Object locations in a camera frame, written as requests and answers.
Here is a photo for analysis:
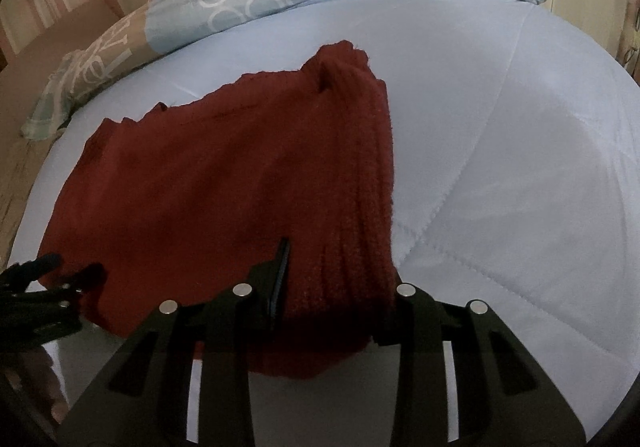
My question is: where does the dark red knitted sweater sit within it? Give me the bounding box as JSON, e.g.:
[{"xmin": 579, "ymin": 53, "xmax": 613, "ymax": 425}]
[{"xmin": 40, "ymin": 41, "xmax": 397, "ymax": 379}]

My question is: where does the beige padded headboard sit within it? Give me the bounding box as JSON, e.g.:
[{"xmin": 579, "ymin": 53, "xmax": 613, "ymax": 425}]
[{"xmin": 1, "ymin": 0, "xmax": 119, "ymax": 154}]

